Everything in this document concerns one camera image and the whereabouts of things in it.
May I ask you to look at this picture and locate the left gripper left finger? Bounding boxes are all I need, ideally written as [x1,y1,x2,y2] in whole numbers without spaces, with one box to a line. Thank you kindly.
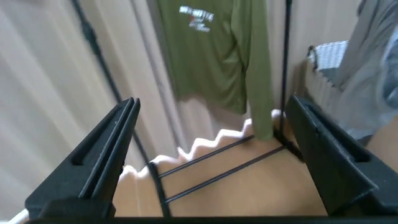
[24,96,141,219]

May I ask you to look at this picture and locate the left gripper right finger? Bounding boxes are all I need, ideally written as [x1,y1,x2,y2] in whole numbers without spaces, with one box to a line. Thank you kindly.
[285,95,398,218]

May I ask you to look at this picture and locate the pale grey garment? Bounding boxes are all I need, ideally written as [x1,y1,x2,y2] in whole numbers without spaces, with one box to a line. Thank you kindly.
[334,0,398,146]

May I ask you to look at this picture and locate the green printed shirt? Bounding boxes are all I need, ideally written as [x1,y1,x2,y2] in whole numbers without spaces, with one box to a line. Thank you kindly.
[155,0,274,141]

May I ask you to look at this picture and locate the black clothes rack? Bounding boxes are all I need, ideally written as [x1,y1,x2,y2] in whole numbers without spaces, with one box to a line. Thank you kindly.
[70,0,305,218]

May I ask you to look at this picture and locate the beige curtain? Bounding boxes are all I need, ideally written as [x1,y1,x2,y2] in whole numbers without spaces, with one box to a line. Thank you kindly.
[0,0,363,216]

